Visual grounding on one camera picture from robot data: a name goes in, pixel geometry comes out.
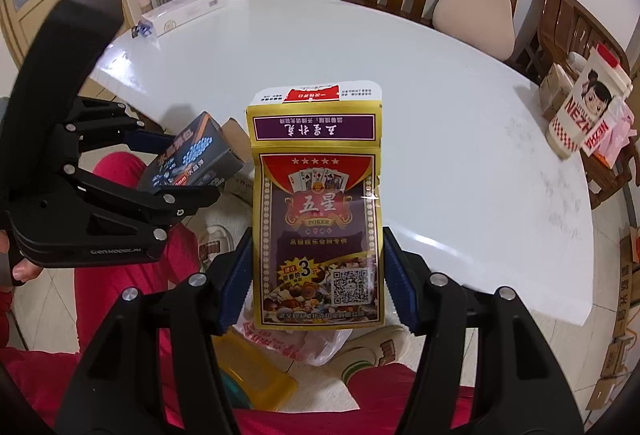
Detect dark grey printed box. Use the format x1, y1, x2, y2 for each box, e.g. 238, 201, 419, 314
136, 112, 246, 194

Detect pink plastic bag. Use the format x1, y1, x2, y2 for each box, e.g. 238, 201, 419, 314
582, 99, 637, 172

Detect teal plastic item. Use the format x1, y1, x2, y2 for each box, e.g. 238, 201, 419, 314
220, 365, 266, 412

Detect beige carton box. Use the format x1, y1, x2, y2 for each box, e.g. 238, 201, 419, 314
221, 117, 251, 152

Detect long white flat box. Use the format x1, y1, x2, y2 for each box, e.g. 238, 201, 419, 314
140, 0, 226, 39

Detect yellow purple playing card box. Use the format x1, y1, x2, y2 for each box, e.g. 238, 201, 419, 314
246, 80, 386, 330

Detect person's left hand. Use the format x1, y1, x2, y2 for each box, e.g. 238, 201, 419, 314
0, 230, 48, 286

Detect stack of flattened cartons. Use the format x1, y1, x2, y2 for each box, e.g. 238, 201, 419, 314
584, 224, 640, 412

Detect white slipper with brown stripes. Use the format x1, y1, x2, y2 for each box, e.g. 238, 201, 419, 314
199, 225, 236, 269
334, 325, 412, 386

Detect yellow plastic stool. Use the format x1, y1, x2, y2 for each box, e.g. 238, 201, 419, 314
215, 330, 299, 412

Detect small brown cardboard box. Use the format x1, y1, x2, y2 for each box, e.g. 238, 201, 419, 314
539, 62, 576, 124

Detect person's red pants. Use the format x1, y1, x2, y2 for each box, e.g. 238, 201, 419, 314
0, 152, 476, 435

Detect pale green baby wipes pack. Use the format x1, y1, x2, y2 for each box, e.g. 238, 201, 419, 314
222, 160, 257, 207

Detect wooden chair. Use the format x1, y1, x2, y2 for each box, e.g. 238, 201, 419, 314
539, 0, 640, 212

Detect white plastic bag red print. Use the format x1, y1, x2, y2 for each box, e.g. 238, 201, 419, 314
235, 310, 354, 367

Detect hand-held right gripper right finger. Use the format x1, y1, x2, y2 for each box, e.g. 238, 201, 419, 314
382, 226, 586, 435

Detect white cartoon print cup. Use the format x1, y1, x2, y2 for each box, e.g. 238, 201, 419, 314
547, 44, 632, 160

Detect beige seat cushion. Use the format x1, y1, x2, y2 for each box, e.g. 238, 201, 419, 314
431, 0, 516, 62

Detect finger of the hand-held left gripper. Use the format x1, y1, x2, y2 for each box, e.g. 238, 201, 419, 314
62, 162, 222, 228
60, 96, 176, 156

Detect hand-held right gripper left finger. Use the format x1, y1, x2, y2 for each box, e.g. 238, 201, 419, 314
55, 227, 254, 435

